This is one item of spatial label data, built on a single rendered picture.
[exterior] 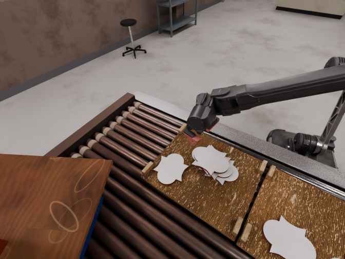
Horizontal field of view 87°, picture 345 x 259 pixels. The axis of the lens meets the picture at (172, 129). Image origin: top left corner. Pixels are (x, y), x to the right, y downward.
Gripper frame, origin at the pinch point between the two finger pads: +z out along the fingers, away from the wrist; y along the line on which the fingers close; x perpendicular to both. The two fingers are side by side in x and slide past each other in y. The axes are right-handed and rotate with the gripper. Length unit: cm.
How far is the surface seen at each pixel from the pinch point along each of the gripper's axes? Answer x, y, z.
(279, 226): -38.3, -5.8, 10.2
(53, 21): 318, 55, 35
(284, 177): -32.5, 13.7, 11.5
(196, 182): -8.1, -11.6, 11.6
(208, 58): 151, 232, 110
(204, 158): -4.9, -2.9, 7.7
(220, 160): -10.5, 0.8, 7.7
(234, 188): -20.5, -3.7, 11.5
